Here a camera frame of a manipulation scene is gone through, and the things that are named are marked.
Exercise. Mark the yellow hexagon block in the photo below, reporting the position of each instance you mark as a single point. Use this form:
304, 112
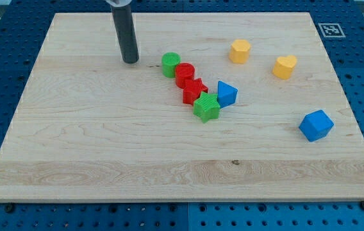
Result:
239, 52

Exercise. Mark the light wooden board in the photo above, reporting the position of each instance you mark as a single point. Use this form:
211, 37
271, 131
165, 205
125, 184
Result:
91, 129

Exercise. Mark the green star block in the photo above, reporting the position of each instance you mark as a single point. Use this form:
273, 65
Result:
206, 107

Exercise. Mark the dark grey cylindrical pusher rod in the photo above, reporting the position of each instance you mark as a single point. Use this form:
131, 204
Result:
125, 30

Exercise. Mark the white fiducial marker tag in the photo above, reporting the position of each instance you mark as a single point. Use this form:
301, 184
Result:
331, 30

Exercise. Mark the green cylinder block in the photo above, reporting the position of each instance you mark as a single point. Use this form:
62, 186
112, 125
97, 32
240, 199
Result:
169, 61

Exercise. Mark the blue triangle block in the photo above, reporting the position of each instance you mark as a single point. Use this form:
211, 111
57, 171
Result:
226, 94

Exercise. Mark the yellow heart block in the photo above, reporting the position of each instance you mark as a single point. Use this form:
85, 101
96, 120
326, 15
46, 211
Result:
284, 66

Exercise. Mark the red star block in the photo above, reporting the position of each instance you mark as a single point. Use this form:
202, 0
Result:
192, 90

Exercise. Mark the red cylinder block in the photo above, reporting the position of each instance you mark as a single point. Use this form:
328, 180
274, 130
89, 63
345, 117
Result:
184, 71

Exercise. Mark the black board stopper bolt left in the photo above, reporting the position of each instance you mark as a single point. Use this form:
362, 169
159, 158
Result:
9, 208

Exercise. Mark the silver rod mount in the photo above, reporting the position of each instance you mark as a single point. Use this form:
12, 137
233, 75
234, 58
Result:
118, 3

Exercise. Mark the blue cube block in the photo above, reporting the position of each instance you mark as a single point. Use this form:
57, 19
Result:
316, 125

